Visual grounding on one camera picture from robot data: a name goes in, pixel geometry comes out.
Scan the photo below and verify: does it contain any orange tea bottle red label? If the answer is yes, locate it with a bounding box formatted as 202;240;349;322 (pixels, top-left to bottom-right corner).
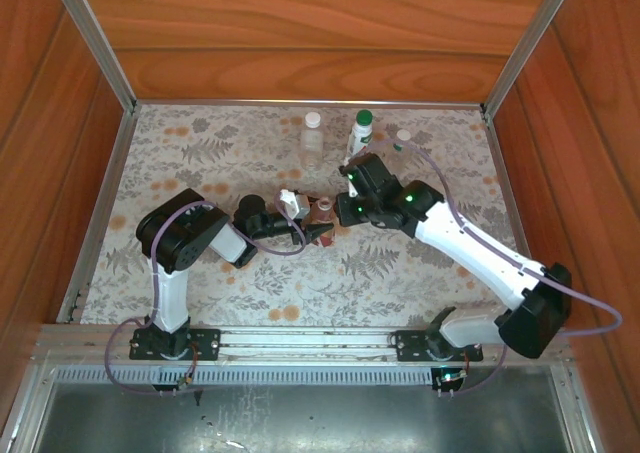
306;195;340;248

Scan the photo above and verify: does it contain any clear bottle green neck ring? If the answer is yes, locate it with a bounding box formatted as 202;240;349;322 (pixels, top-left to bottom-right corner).
384;128;414;167

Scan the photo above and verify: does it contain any white bottle green label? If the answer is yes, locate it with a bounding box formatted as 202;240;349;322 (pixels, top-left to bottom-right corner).
345;109;376;160

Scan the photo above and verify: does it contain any floral patterned tablecloth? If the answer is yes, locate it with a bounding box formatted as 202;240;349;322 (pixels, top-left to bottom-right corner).
62;103;544;328

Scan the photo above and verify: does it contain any shiny sheet metal panel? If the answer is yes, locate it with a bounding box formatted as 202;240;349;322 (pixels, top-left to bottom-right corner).
35;382;574;453

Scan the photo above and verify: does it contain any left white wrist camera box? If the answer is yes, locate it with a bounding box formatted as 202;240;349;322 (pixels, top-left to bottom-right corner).
277;188;311;221

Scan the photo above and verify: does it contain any thin aluminium table edge rail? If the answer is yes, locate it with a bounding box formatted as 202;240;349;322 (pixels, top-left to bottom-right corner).
133;98;486;110

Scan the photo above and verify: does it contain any long aluminium mounting rail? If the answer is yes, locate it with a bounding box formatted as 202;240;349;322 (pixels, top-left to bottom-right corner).
32;324;571;364

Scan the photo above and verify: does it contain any aluminium table side rail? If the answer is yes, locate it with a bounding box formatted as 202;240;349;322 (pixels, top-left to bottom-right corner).
481;112;552;327
55;110;140;324

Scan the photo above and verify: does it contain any grey slotted cable duct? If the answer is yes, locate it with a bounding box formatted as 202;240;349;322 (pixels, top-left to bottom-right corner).
52;364;436;387

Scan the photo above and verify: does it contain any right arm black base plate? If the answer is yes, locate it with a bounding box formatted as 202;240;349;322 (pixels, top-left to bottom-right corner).
394;328;485;363

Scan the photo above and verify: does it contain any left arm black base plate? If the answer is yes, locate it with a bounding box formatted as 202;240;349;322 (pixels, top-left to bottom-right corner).
128;326;222;362

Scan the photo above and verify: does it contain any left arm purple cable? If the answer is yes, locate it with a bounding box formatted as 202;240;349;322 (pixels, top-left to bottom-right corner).
103;192;309;398

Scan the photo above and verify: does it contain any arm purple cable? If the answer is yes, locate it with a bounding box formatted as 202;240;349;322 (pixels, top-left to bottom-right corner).
347;140;625;399
103;192;309;398

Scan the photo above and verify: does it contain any slanted aluminium frame post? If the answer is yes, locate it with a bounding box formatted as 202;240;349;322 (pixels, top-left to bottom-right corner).
47;0;140;115
481;0;584;118

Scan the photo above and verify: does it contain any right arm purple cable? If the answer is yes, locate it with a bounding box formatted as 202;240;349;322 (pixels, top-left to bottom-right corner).
347;140;625;399

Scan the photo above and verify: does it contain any aluminium frame bar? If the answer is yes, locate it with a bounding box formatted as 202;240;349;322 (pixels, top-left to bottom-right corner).
549;365;604;453
0;362;56;453

